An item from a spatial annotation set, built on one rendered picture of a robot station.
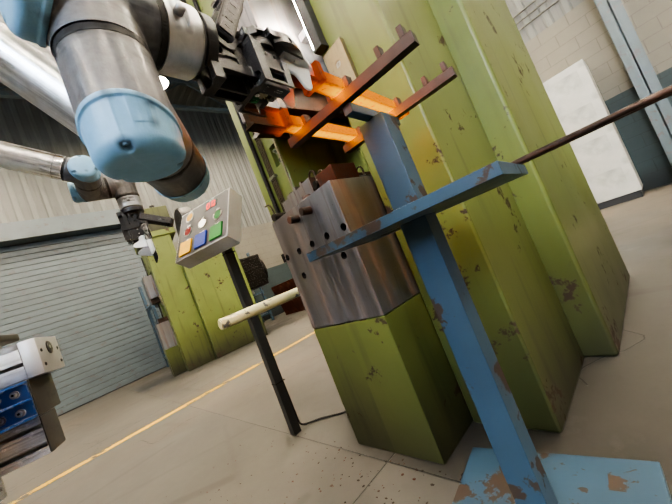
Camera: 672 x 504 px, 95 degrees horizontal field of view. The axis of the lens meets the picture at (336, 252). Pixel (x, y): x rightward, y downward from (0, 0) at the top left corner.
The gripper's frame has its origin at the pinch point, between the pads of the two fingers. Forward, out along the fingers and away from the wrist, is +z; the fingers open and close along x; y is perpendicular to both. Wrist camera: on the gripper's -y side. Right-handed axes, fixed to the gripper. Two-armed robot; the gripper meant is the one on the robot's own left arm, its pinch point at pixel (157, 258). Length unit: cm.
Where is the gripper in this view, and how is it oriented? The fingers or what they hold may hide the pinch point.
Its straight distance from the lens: 131.2
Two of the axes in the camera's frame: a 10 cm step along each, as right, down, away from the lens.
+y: -8.3, 3.1, -4.7
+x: 4.2, -2.2, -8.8
